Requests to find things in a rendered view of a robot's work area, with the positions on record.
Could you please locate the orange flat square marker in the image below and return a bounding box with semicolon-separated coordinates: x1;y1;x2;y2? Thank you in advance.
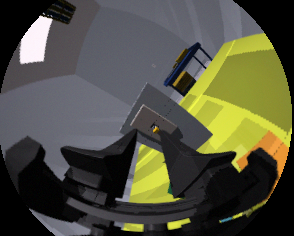
237;130;289;200

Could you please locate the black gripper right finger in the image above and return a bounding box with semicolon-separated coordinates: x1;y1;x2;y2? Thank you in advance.
159;129;237;199

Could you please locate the dark grey panel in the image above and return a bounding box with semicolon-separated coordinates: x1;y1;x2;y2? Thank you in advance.
120;83;213;153

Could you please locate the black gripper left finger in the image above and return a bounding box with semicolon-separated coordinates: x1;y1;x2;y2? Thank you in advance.
60;129;138;199

